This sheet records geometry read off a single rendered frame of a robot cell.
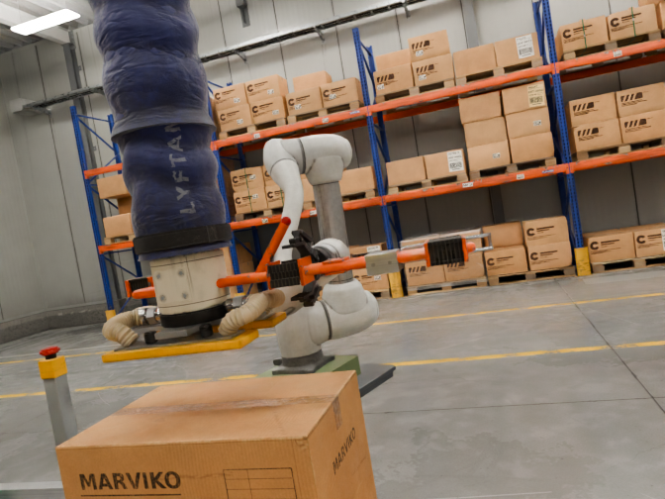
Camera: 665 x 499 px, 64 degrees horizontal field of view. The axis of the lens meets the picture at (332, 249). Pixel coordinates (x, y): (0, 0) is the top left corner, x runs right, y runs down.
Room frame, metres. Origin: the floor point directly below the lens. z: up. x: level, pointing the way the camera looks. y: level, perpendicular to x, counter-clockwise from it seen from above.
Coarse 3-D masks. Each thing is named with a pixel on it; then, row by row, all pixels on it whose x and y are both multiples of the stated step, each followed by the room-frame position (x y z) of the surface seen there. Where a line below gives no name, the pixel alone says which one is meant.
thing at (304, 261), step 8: (272, 264) 1.19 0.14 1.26; (280, 264) 1.15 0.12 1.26; (288, 264) 1.14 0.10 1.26; (296, 264) 1.14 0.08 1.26; (304, 264) 1.16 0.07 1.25; (272, 272) 1.15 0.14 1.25; (280, 272) 1.16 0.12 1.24; (288, 272) 1.15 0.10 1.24; (296, 272) 1.15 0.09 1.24; (272, 280) 1.15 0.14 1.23; (280, 280) 1.15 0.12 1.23; (288, 280) 1.14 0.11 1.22; (296, 280) 1.14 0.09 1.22; (304, 280) 1.15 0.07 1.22; (312, 280) 1.20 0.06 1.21; (272, 288) 1.17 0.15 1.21
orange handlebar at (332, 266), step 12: (408, 252) 1.10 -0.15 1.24; (420, 252) 1.09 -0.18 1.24; (468, 252) 1.07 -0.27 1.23; (312, 264) 1.19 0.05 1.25; (324, 264) 1.15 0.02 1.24; (336, 264) 1.13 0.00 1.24; (348, 264) 1.13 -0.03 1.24; (360, 264) 1.12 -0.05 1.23; (228, 276) 1.25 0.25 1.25; (240, 276) 1.20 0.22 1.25; (252, 276) 1.19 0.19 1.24; (264, 276) 1.18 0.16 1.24; (144, 288) 1.31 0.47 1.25
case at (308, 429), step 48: (192, 384) 1.48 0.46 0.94; (240, 384) 1.40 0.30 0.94; (288, 384) 1.33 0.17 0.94; (336, 384) 1.26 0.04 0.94; (96, 432) 1.21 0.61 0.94; (144, 432) 1.15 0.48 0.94; (192, 432) 1.10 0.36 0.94; (240, 432) 1.05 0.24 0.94; (288, 432) 1.01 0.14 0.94; (336, 432) 1.14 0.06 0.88; (96, 480) 1.12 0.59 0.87; (144, 480) 1.09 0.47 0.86; (192, 480) 1.06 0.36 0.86; (240, 480) 1.02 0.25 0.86; (288, 480) 0.99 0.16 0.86; (336, 480) 1.09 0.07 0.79
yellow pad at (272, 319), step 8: (272, 312) 1.34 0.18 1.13; (280, 312) 1.35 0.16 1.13; (256, 320) 1.29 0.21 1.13; (264, 320) 1.27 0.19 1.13; (272, 320) 1.26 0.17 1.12; (280, 320) 1.31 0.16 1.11; (216, 328) 1.30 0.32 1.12; (240, 328) 1.28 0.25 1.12; (248, 328) 1.27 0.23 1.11; (256, 328) 1.27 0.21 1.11; (264, 328) 1.27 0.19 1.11
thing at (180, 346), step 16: (144, 336) 1.17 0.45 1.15; (192, 336) 1.18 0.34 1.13; (208, 336) 1.14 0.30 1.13; (240, 336) 1.11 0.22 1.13; (256, 336) 1.16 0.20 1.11; (112, 352) 1.16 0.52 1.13; (128, 352) 1.14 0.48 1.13; (144, 352) 1.13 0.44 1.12; (160, 352) 1.12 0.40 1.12; (176, 352) 1.11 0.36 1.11; (192, 352) 1.10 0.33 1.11
